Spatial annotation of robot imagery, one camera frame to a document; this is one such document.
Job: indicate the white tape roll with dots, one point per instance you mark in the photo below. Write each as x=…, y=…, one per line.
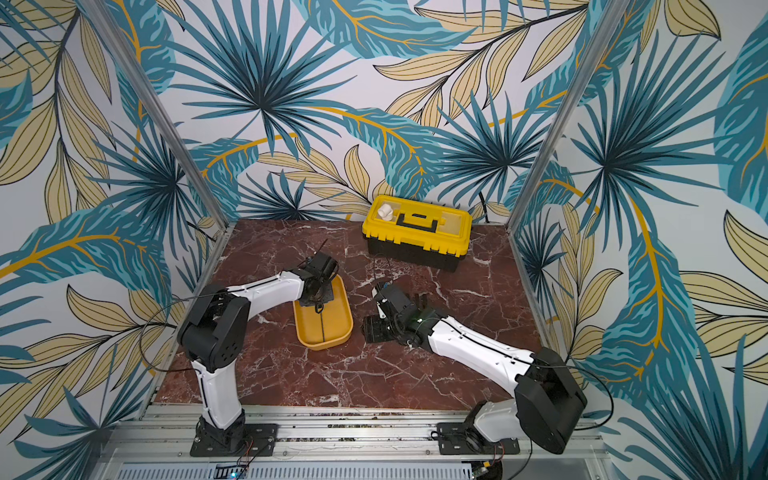
x=385, y=212

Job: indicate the yellow black toolbox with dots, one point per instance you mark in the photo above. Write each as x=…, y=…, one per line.
x=419, y=233

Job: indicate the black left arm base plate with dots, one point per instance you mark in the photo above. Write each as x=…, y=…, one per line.
x=238, y=440

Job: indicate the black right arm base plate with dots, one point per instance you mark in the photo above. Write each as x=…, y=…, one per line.
x=456, y=438

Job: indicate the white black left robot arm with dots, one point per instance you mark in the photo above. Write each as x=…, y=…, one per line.
x=213, y=333

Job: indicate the aluminium front rail frame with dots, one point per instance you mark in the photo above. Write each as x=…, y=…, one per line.
x=338, y=443

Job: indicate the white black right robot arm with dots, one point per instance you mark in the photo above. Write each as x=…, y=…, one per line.
x=546, y=402

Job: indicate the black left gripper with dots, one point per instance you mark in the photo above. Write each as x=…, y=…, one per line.
x=328, y=295

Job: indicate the yellow black file tool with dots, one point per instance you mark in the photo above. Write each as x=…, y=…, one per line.
x=319, y=315

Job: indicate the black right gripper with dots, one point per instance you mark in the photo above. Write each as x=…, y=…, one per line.
x=377, y=327

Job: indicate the yellow plastic storage tray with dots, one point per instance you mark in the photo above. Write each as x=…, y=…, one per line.
x=337, y=316

